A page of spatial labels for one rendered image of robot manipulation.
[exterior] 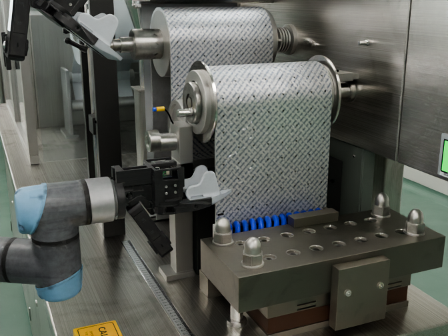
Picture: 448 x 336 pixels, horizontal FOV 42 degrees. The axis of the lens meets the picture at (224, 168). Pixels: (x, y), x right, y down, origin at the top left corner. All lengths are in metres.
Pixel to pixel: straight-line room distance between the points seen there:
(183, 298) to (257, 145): 0.31
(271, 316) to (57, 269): 0.35
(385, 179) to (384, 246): 0.41
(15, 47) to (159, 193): 0.32
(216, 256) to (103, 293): 0.27
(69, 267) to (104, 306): 0.15
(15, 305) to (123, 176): 2.14
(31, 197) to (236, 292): 0.35
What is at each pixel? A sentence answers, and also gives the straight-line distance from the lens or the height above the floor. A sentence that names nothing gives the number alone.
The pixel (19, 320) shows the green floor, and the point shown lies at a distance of 2.93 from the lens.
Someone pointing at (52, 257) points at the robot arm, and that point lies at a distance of 0.97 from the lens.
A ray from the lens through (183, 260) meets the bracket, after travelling 1.16.
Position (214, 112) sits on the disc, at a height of 1.24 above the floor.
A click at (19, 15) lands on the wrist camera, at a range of 0.94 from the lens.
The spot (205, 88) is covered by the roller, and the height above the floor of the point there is 1.28.
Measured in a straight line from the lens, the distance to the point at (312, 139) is 1.11.
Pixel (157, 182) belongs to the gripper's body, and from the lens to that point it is 0.96.
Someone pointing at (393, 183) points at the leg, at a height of 1.01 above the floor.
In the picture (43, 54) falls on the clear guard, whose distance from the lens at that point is 1.97.
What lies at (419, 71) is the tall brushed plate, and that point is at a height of 1.31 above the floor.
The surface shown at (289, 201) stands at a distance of 1.12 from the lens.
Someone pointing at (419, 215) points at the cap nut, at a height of 1.07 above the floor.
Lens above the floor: 1.44
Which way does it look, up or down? 17 degrees down
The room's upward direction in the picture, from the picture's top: straight up
